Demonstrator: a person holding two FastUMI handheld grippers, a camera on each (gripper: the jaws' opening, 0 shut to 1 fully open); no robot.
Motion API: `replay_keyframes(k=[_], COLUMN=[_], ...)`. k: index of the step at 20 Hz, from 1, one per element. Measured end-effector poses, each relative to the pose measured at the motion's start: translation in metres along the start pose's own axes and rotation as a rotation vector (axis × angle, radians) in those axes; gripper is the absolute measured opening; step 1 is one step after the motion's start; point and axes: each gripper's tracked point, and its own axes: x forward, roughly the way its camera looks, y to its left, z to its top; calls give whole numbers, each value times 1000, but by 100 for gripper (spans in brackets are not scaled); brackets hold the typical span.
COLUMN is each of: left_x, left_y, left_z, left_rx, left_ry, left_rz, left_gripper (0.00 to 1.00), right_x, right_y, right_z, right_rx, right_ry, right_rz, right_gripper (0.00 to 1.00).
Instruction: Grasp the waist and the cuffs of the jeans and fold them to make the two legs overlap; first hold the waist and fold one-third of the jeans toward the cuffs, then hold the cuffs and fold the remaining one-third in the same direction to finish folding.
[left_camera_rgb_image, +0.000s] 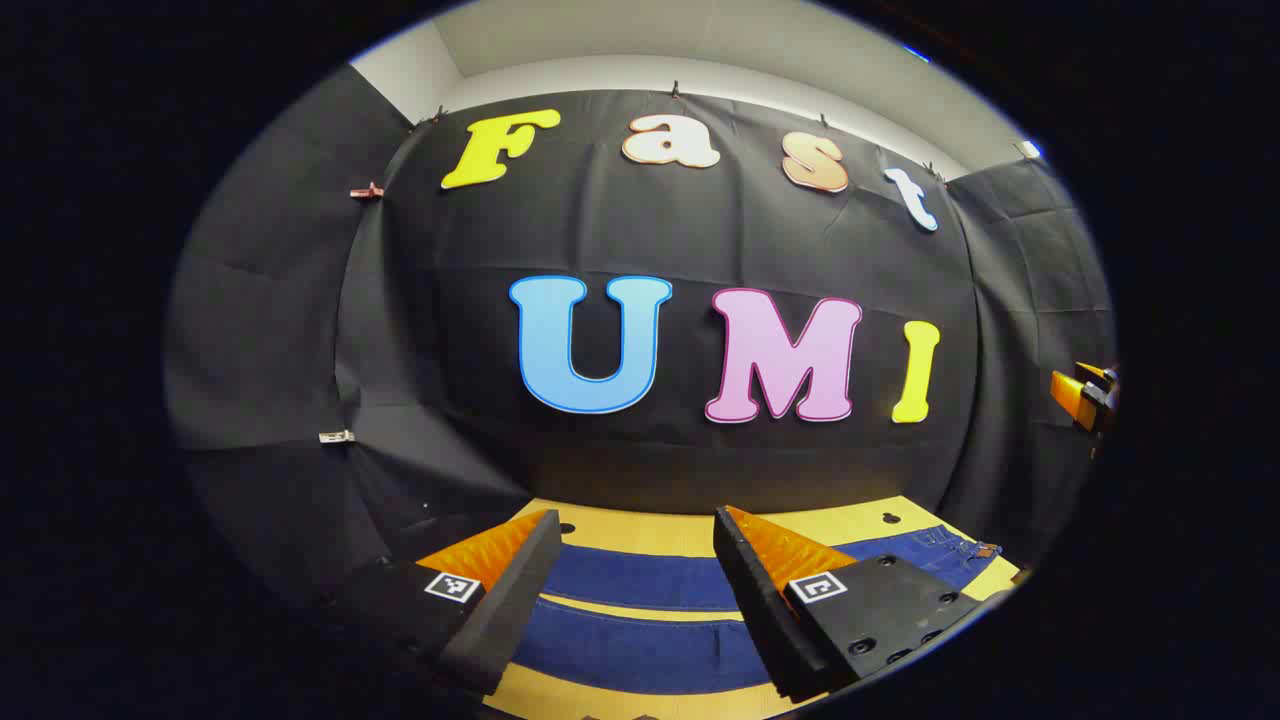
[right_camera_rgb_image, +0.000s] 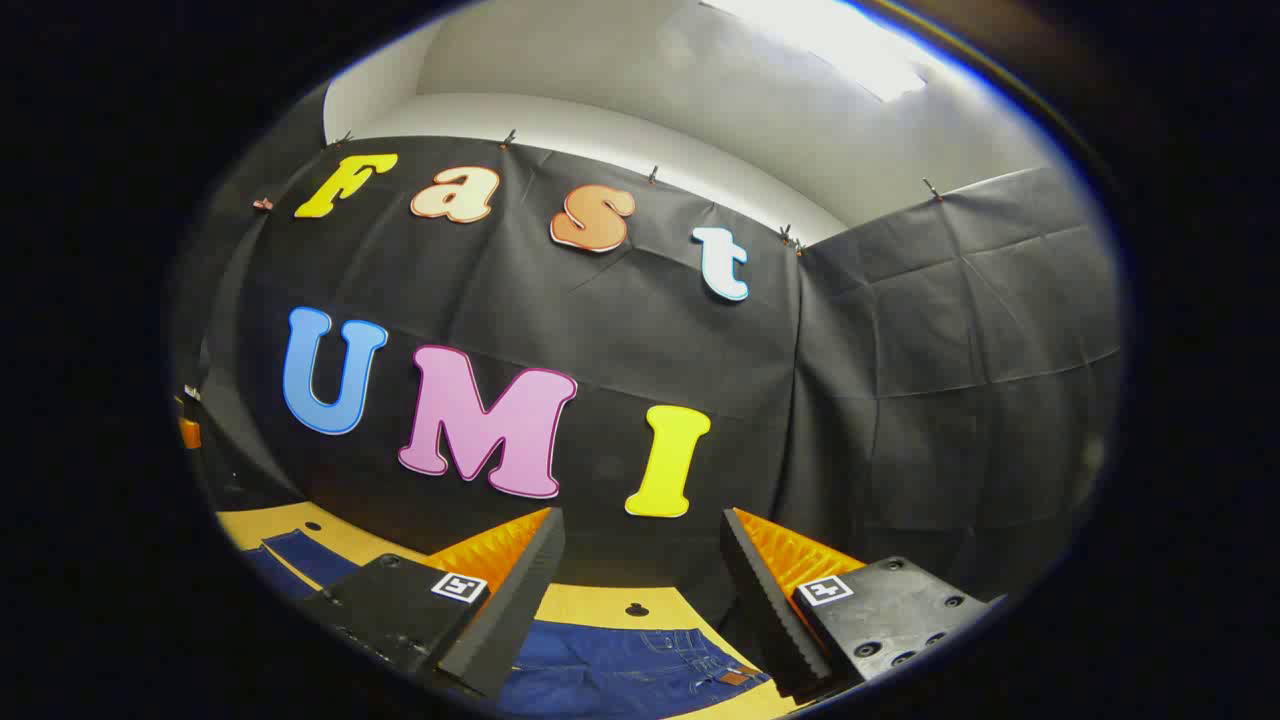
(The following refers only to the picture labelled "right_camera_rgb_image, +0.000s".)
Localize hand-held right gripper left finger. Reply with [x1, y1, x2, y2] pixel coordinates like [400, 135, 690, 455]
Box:
[298, 506, 567, 701]

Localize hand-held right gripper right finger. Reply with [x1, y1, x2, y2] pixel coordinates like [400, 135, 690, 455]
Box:
[720, 507, 1006, 701]

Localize blue denim jeans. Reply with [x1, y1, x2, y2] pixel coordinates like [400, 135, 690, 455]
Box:
[240, 530, 773, 719]

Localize ceiling light panel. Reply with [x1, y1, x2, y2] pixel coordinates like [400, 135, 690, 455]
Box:
[700, 0, 931, 103]

